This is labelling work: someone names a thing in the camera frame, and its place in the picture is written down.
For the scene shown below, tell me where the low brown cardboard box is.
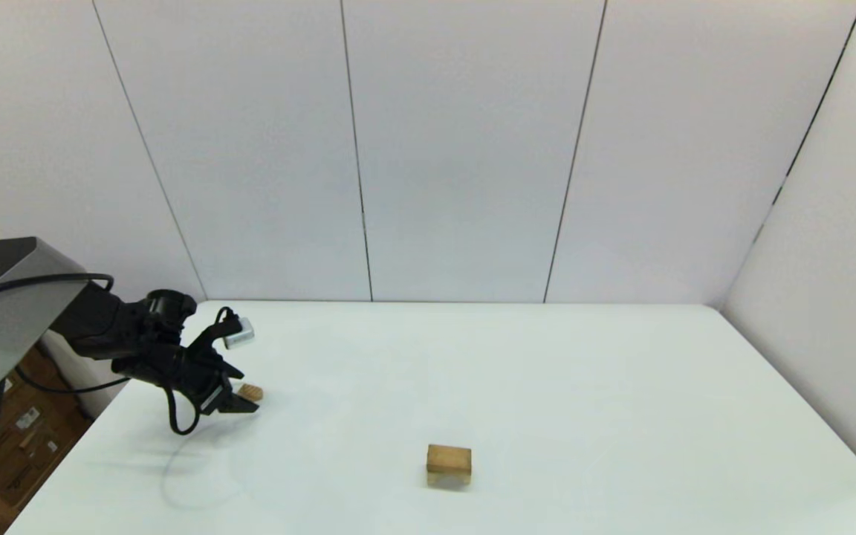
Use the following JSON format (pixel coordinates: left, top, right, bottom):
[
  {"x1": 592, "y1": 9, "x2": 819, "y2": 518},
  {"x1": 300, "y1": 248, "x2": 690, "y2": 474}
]
[{"x1": 0, "y1": 476, "x2": 24, "y2": 535}]

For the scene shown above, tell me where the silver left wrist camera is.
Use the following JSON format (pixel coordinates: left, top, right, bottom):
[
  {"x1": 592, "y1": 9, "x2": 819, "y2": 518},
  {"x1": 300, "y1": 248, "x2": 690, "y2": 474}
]
[{"x1": 223, "y1": 317, "x2": 256, "y2": 351}]

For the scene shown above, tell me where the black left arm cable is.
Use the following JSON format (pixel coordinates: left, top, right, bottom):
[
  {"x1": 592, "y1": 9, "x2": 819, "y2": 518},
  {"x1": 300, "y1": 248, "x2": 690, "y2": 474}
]
[{"x1": 0, "y1": 273, "x2": 206, "y2": 436}]

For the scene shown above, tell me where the large brown cardboard box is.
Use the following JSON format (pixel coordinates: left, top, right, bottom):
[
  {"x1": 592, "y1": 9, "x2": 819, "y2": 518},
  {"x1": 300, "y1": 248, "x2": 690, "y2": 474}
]
[{"x1": 0, "y1": 346, "x2": 94, "y2": 521}]

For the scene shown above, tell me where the rectangular wooden building block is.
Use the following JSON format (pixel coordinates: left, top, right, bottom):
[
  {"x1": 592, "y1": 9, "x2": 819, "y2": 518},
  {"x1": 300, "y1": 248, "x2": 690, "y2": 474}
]
[{"x1": 427, "y1": 444, "x2": 473, "y2": 477}]

